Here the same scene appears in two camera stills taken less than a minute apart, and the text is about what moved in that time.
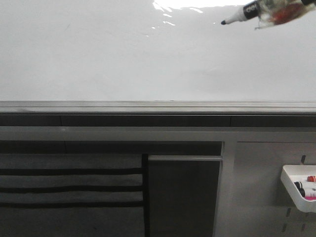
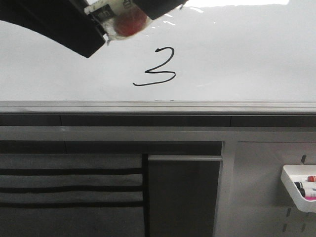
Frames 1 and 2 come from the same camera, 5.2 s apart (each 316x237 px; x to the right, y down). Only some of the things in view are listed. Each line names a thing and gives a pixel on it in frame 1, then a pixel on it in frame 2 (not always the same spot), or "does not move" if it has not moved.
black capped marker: [298, 184] does not move
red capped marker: [311, 178] does not move
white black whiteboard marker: [249, 11] to [120, 19]
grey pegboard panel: [253, 200] does not move
